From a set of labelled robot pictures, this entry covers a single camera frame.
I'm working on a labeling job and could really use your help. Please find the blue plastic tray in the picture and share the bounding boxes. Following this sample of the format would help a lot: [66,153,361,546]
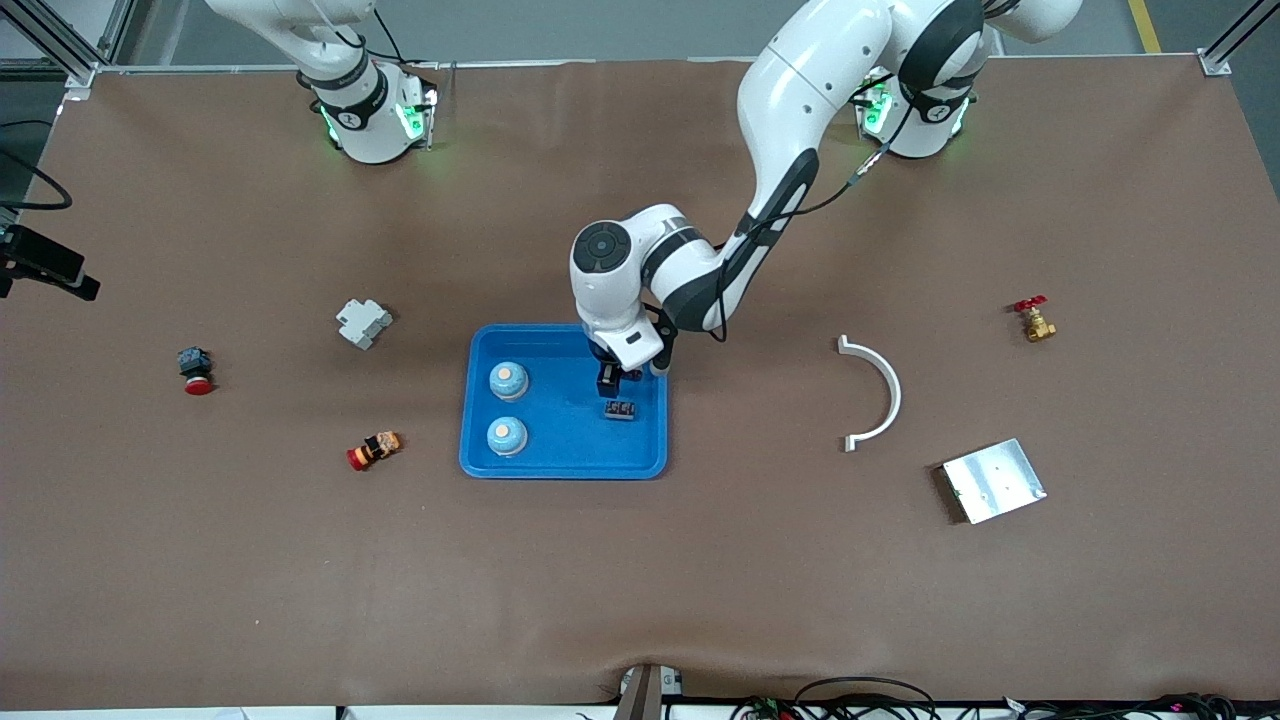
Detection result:
[459,323,669,481]

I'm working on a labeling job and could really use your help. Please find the red mushroom button black base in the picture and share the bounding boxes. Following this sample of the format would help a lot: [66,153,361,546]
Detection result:
[177,346,216,396]

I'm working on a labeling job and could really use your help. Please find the red yellow emergency stop button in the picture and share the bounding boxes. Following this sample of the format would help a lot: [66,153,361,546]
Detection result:
[346,431,403,472]

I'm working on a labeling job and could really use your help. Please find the white circuit breaker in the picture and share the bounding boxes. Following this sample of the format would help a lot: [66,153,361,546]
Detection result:
[335,298,394,351]

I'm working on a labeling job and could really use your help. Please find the silver metal plate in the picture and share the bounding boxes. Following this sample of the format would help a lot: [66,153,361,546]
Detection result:
[940,438,1048,525]

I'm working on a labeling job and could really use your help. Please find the aluminium frame strut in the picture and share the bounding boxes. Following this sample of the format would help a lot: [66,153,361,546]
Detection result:
[0,0,136,101]

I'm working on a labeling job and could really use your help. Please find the white curved bracket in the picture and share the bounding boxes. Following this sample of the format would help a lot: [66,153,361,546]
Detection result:
[836,335,903,453]

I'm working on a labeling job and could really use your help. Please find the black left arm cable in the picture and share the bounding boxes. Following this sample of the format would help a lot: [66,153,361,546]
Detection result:
[708,95,916,344]

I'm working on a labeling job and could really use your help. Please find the grey metal mount bracket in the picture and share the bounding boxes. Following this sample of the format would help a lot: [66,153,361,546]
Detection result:
[615,663,687,720]

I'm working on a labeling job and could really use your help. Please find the black cable loop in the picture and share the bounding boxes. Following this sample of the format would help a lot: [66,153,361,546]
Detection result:
[793,677,939,720]

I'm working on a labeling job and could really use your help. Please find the black right base cable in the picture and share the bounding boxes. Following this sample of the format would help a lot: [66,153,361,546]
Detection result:
[372,8,409,66]

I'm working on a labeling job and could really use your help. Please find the brass valve red handle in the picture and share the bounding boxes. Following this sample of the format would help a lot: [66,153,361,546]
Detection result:
[1012,296,1058,344]

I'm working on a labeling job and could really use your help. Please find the black cable bundle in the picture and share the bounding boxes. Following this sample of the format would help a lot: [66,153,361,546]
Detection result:
[1000,692,1246,720]

